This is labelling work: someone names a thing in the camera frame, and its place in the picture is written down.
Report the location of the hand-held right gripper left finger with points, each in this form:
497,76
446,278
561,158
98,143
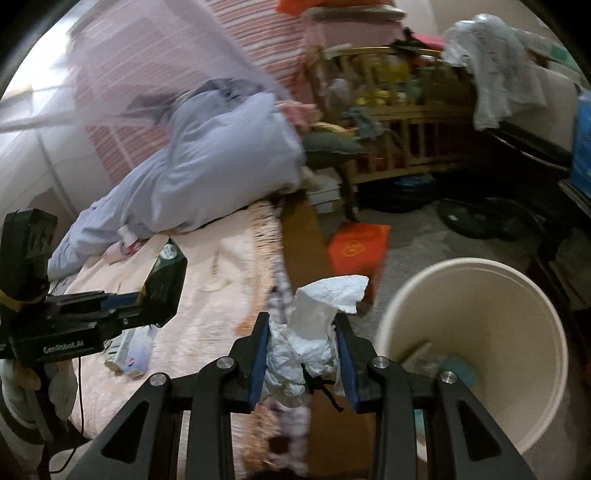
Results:
258,364

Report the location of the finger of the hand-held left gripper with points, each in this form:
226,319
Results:
136,319
124,300

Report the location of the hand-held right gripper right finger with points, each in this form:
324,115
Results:
348,364

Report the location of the green white carton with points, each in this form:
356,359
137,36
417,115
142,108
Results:
166,286

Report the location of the white tissue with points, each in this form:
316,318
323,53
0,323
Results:
304,341

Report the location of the white round bin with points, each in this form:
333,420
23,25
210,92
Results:
485,314

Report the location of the person's left forearm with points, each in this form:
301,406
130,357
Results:
18,429

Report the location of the person's left hand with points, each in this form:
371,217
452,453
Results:
21,376

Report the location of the blue plastic packet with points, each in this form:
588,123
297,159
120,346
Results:
131,353

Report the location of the small pink cloth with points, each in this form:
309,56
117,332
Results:
122,251

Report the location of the white bottle with pink label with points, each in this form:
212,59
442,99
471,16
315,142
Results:
125,233

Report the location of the embroidered pink fringed blanket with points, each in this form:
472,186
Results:
203,277

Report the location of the red cardboard box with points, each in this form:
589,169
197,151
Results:
358,254

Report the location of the grey quilt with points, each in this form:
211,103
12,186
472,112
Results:
207,157

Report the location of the stack of white boxes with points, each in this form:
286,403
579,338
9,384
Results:
323,189

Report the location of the black fan base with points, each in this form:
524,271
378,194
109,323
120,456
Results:
466,219

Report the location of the green cushion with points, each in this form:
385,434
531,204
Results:
332,145

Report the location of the teal cloth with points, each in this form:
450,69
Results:
364,122

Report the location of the wooden crib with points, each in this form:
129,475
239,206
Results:
392,115

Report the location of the pink mosquito net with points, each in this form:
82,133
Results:
138,46

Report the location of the pink garment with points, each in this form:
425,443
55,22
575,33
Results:
300,113

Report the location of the black side table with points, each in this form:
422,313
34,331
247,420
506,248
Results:
526,138

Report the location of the blue plastic-wrapped package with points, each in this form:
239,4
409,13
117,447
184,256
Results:
582,138

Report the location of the white plastic bag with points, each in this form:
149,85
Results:
498,69

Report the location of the white appliance box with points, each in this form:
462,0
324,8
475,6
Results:
554,87

